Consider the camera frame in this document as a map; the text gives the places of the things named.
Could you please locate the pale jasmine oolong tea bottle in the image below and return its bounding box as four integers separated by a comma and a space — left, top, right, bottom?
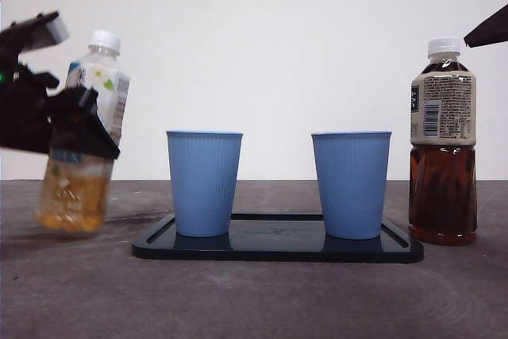
36, 29, 132, 233

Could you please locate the dark brown tea bottle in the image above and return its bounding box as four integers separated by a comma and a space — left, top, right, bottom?
408, 36, 478, 247

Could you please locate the blue ribbed cup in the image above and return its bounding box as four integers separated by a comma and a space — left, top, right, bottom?
165, 129, 244, 237
310, 130, 393, 241

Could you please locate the dark rectangular tray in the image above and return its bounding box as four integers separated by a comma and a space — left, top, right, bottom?
131, 213, 425, 264

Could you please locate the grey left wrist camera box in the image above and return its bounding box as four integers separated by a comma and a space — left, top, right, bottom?
33, 13, 71, 49

